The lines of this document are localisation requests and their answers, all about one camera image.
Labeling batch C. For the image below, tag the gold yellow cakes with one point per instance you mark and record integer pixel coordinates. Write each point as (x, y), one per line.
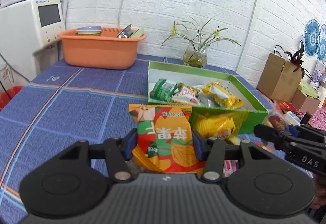
(222, 126)

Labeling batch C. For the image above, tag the glass vase with flowers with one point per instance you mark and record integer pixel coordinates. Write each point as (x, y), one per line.
(199, 40)

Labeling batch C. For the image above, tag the white monitor appliance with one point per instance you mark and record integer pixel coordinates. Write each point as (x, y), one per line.
(29, 37)

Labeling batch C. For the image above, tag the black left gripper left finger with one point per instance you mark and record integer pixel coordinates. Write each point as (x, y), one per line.
(77, 179)

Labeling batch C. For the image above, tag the blue plaid tablecloth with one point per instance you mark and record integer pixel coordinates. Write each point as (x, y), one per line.
(63, 105)

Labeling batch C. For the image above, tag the small brown cardboard box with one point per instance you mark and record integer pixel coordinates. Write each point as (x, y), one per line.
(305, 103)

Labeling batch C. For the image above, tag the orange plastic basin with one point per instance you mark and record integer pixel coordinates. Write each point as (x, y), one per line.
(105, 51)

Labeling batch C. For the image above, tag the purple leaf plant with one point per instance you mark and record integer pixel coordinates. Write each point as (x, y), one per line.
(297, 60)

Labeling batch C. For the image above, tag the green snack packet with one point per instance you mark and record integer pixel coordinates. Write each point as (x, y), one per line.
(164, 90)

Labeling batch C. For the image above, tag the pink melon seeds bag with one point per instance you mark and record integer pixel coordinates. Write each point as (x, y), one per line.
(230, 166)

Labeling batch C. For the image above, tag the white silver snack packet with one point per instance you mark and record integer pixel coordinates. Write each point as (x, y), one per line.
(203, 100)

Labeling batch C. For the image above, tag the light green flat box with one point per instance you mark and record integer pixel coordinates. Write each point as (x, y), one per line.
(307, 90)

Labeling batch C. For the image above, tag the clear bag mixed nuts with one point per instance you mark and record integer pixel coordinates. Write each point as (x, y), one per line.
(275, 118)

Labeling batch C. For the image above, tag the orange red snack bag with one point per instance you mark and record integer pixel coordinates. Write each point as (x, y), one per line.
(164, 139)

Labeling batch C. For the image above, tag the red white snack packet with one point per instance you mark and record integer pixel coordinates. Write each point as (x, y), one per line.
(186, 95)

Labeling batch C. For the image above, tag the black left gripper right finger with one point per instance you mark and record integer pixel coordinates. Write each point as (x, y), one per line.
(263, 184)

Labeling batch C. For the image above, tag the blue round wall decoration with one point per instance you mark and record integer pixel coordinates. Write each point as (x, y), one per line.
(312, 33)

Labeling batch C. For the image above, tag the green cardboard box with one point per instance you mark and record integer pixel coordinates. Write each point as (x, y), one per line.
(255, 105)

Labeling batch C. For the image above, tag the person's right hand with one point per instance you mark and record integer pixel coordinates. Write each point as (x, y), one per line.
(319, 199)

